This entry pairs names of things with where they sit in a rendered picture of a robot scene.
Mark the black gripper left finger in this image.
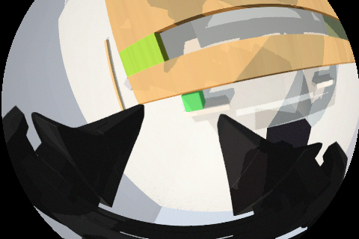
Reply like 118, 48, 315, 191
31, 104, 144, 207

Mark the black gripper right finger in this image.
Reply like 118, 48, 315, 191
218, 114, 322, 216

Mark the green block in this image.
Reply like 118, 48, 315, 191
180, 90, 206, 111

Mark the tan wooden bar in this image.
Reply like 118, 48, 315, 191
104, 40, 125, 111

